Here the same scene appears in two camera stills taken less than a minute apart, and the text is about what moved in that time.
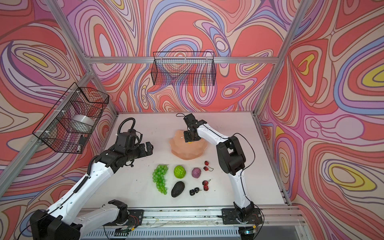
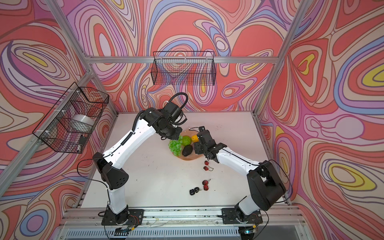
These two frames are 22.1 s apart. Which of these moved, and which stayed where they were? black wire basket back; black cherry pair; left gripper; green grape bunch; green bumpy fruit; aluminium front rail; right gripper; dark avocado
Moved: green bumpy fruit; left gripper; green grape bunch; dark avocado; right gripper
Stayed: aluminium front rail; black wire basket back; black cherry pair
